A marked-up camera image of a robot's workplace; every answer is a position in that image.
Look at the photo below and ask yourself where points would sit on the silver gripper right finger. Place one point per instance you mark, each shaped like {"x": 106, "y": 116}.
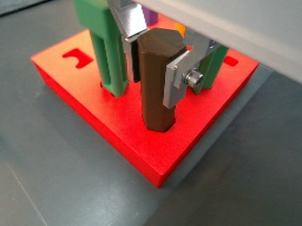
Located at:
{"x": 182, "y": 72}

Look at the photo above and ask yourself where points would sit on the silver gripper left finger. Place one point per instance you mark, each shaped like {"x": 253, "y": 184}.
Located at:
{"x": 131, "y": 23}

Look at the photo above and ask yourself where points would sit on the brown hexagon peg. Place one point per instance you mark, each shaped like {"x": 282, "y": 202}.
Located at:
{"x": 159, "y": 47}

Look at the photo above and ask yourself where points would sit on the red foam peg board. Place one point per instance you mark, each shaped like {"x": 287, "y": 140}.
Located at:
{"x": 67, "y": 67}

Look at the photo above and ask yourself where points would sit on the purple rectangular peg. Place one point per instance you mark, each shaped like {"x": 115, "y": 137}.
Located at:
{"x": 151, "y": 16}

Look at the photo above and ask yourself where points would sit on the green star peg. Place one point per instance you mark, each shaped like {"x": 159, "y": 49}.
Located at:
{"x": 209, "y": 68}

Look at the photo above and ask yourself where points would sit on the green triangular peg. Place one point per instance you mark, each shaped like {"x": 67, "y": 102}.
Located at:
{"x": 96, "y": 18}

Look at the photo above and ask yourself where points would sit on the yellow orange cylinder peg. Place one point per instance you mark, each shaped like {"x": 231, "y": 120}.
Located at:
{"x": 181, "y": 29}

